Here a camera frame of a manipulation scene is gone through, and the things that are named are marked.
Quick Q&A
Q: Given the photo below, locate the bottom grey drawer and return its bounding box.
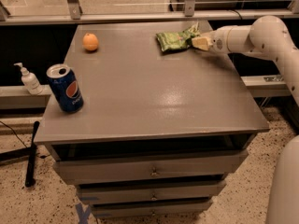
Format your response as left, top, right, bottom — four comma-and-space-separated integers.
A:
92, 198, 212, 218

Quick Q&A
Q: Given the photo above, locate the grey metal railing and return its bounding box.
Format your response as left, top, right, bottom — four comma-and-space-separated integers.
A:
0, 0, 299, 25

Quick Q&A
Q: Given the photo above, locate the green jalapeno chip bag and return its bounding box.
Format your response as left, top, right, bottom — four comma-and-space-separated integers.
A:
156, 23, 200, 52

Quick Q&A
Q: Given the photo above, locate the grey drawer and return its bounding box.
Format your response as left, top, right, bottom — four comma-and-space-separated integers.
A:
53, 150, 248, 185
92, 198, 212, 218
77, 181, 226, 204

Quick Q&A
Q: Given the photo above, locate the black floor cable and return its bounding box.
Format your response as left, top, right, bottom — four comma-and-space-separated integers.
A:
0, 120, 48, 160

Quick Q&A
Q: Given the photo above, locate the grey drawer cabinet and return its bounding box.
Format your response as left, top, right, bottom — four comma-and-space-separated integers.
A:
34, 20, 271, 220

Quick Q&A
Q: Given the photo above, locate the top grey drawer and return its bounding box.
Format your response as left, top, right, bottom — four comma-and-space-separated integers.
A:
53, 150, 248, 185

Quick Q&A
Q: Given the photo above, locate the middle grey drawer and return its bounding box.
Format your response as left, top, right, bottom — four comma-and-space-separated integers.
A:
77, 181, 226, 204

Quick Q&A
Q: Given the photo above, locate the white pump sanitizer bottle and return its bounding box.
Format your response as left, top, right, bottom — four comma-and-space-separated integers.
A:
15, 63, 43, 95

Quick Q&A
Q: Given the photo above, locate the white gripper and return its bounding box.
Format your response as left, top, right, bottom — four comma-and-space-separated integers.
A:
192, 27, 232, 54

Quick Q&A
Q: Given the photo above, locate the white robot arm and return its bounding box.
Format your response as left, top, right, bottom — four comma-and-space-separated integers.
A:
192, 16, 299, 105

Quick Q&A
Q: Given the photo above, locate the black stand leg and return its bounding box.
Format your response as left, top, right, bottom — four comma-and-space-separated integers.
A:
0, 121, 39, 188

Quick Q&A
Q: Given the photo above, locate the blue pepsi can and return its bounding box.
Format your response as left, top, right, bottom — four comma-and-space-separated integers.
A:
47, 64, 84, 113

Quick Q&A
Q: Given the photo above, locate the orange fruit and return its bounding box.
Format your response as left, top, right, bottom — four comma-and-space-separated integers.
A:
82, 34, 99, 51

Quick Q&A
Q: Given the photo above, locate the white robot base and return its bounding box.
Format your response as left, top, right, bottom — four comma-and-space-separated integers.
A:
265, 136, 299, 224

